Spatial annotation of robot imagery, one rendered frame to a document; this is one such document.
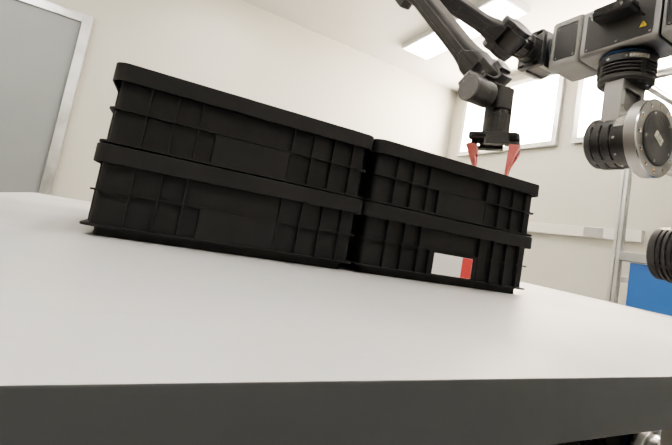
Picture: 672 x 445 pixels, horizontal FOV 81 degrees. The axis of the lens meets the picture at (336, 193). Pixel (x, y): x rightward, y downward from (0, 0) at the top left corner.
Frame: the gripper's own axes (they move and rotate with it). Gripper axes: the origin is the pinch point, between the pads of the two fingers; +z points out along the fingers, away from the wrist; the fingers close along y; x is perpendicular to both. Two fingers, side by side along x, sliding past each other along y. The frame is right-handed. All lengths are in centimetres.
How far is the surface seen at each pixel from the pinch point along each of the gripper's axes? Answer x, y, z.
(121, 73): -59, -40, 2
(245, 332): -72, -3, 23
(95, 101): 98, -322, -54
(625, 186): 186, 54, -36
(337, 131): -35.1, -19.8, 1.4
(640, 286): 179, 63, 19
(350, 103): 286, -186, -124
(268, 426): -76, 2, 25
